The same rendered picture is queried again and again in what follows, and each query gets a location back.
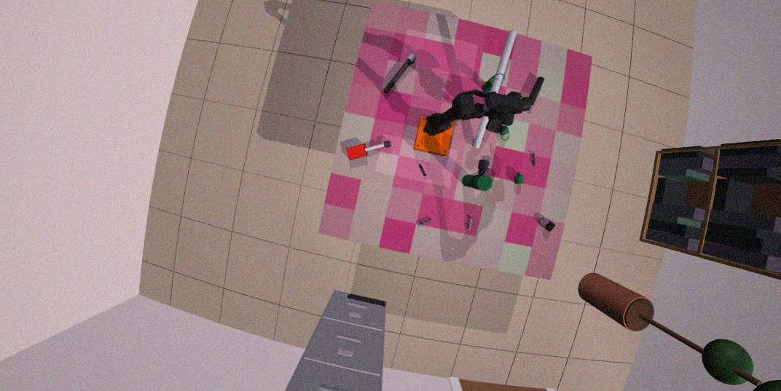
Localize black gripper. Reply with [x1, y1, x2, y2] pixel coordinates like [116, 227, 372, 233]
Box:
[475, 103, 514, 126]

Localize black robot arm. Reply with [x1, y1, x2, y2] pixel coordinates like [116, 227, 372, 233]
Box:
[423, 90, 533, 136]

